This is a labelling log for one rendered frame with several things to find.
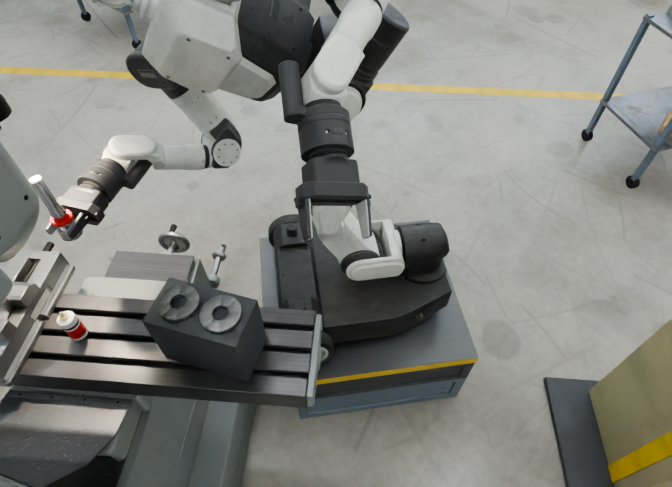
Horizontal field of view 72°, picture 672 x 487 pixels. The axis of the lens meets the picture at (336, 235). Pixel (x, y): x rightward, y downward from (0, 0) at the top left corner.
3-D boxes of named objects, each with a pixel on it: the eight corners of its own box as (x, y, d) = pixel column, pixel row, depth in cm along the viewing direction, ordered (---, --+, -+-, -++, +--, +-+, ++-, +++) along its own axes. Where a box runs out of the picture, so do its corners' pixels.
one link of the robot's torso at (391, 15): (403, 10, 108) (340, -30, 99) (417, 38, 100) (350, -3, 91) (339, 102, 125) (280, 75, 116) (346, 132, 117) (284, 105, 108)
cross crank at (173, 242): (166, 241, 182) (157, 222, 173) (196, 243, 182) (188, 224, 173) (153, 275, 172) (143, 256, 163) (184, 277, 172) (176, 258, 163)
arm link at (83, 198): (41, 195, 104) (73, 160, 112) (61, 223, 112) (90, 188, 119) (90, 206, 102) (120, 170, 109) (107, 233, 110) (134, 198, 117)
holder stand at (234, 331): (188, 316, 121) (167, 272, 106) (267, 337, 117) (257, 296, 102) (165, 358, 114) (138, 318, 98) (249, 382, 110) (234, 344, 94)
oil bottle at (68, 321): (75, 326, 119) (55, 304, 111) (91, 327, 119) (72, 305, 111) (68, 340, 117) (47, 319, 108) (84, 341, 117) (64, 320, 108)
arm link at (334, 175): (352, 209, 82) (344, 146, 84) (382, 193, 73) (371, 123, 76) (285, 209, 76) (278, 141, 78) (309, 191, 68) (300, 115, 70)
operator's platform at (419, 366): (417, 269, 245) (429, 219, 213) (457, 396, 202) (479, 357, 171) (268, 287, 237) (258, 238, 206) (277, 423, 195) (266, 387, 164)
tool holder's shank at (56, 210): (55, 223, 101) (29, 187, 93) (50, 215, 103) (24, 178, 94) (70, 216, 103) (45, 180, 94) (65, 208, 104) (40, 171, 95)
